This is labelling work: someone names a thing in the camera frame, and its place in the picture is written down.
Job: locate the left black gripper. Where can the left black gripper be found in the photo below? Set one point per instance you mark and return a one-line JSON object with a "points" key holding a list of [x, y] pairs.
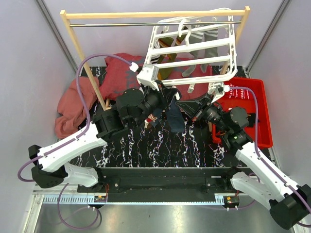
{"points": [[165, 95]]}

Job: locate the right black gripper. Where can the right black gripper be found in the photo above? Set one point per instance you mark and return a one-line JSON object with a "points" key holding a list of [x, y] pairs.
{"points": [[195, 108]]}

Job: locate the navy dark sock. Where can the navy dark sock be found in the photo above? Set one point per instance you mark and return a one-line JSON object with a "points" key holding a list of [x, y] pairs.
{"points": [[175, 118], [153, 119]]}

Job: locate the olive green ribbed sock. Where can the olive green ribbed sock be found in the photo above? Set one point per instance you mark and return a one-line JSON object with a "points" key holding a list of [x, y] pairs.
{"points": [[167, 42]]}

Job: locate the white plastic clip hanger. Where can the white plastic clip hanger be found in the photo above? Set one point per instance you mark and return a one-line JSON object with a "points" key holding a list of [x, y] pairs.
{"points": [[205, 53]]}

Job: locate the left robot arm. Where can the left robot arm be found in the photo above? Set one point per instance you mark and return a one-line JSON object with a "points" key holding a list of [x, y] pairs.
{"points": [[131, 110]]}

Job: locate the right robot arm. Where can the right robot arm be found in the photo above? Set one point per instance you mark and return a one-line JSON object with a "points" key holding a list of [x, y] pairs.
{"points": [[287, 201]]}

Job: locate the red patterned pillow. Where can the red patterned pillow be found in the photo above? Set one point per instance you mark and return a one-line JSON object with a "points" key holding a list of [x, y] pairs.
{"points": [[119, 77]]}

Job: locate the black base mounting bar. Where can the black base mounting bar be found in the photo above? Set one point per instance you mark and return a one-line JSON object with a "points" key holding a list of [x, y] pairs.
{"points": [[164, 186]]}

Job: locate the pink crumpled cloth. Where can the pink crumpled cloth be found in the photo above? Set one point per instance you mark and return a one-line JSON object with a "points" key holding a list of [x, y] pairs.
{"points": [[71, 109]]}

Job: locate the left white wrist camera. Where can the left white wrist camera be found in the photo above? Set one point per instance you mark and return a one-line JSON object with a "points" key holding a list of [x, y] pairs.
{"points": [[148, 76]]}

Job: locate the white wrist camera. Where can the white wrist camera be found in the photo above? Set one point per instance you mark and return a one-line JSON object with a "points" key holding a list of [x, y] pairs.
{"points": [[217, 90], [148, 76]]}

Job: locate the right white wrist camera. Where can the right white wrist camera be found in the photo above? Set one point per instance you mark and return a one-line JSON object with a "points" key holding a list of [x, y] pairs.
{"points": [[217, 90]]}

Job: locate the metal rack rail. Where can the metal rack rail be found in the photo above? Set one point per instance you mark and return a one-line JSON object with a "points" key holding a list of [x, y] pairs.
{"points": [[154, 24]]}

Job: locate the wooden clothes rack frame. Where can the wooden clothes rack frame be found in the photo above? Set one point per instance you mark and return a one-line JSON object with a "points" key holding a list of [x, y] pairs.
{"points": [[234, 31]]}

